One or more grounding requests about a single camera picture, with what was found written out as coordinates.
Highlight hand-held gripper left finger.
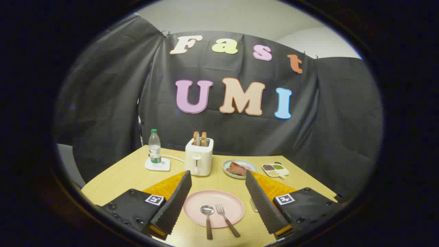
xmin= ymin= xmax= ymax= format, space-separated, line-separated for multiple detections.
xmin=99 ymin=170 xmax=192 ymax=240

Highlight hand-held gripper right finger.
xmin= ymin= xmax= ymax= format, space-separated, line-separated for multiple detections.
xmin=245 ymin=170 xmax=343 ymax=240

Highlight wooden handled fork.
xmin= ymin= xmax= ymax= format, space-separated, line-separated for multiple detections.
xmin=215 ymin=204 xmax=241 ymax=238

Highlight white divided condiment dish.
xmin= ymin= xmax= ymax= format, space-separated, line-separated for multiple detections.
xmin=262 ymin=163 xmax=289 ymax=179

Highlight pink plate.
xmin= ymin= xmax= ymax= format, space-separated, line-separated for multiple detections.
xmin=183 ymin=190 xmax=245 ymax=228

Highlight white square coaster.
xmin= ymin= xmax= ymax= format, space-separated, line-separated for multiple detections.
xmin=144 ymin=157 xmax=171 ymax=172

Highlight cooked meat slices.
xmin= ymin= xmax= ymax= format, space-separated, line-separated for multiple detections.
xmin=226 ymin=161 xmax=247 ymax=177

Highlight white toaster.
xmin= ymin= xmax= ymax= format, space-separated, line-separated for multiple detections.
xmin=185 ymin=138 xmax=214 ymax=177

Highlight pale green plate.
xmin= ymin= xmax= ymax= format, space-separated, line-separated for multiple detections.
xmin=222 ymin=159 xmax=258 ymax=179

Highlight clear plastic water bottle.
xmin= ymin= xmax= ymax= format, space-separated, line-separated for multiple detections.
xmin=148 ymin=129 xmax=162 ymax=164

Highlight black backdrop cloth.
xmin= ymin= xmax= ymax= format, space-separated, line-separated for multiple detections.
xmin=55 ymin=14 xmax=384 ymax=203

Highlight grey mesh chair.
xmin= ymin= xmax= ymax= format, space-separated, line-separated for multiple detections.
xmin=57 ymin=143 xmax=86 ymax=189

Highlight wooden handled spoon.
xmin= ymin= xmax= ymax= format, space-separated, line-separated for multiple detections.
xmin=200 ymin=205 xmax=215 ymax=240

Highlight white power cable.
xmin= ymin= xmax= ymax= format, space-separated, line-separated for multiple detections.
xmin=161 ymin=154 xmax=186 ymax=163

